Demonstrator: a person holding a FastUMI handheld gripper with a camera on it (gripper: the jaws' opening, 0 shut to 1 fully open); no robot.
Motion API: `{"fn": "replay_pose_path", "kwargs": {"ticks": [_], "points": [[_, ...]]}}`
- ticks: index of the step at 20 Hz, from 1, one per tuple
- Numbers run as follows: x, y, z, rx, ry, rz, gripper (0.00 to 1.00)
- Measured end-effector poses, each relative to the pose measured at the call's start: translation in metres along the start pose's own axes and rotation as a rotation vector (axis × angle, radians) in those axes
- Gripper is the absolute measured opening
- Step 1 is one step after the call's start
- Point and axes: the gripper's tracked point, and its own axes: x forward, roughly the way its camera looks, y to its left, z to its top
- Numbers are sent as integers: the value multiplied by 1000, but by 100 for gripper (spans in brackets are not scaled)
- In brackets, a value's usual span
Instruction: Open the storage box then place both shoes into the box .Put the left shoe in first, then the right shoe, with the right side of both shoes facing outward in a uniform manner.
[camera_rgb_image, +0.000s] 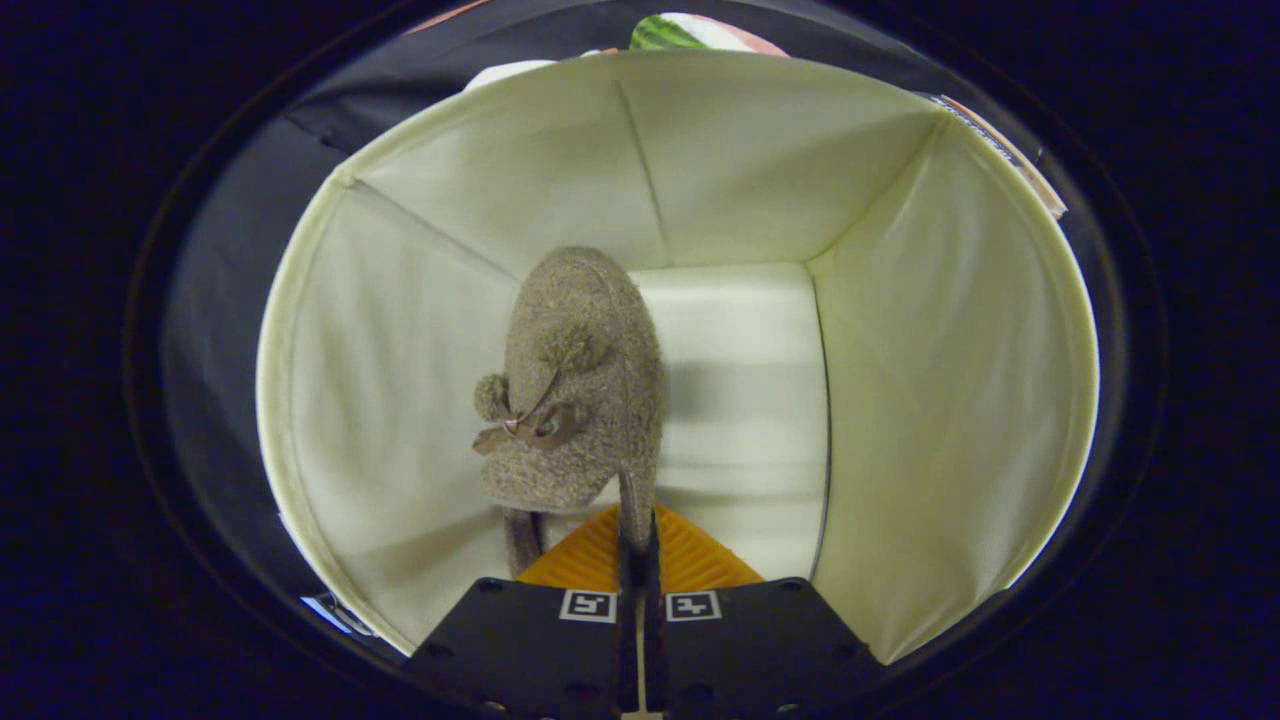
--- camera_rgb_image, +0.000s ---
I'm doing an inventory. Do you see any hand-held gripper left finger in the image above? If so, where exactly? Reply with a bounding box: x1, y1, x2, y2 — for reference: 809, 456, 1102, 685
405, 505, 638, 720

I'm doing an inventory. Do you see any blue printed card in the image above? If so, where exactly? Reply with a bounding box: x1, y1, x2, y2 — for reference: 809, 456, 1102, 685
300, 593, 377, 638

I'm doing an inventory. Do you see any white fabric storage box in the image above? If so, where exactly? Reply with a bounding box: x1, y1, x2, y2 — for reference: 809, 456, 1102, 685
255, 50, 1101, 666

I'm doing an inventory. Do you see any white plush toy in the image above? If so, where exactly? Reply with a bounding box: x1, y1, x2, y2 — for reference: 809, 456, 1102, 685
462, 58, 561, 93

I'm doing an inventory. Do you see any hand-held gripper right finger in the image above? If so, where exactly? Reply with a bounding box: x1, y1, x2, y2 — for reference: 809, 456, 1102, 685
640, 505, 886, 720

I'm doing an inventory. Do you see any watermelon slice plush toy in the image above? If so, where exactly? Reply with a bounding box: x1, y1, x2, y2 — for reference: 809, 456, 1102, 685
630, 12, 791, 58

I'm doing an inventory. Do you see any brown fuzzy shoe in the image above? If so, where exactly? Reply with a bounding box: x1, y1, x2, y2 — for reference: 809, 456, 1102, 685
472, 245, 669, 581

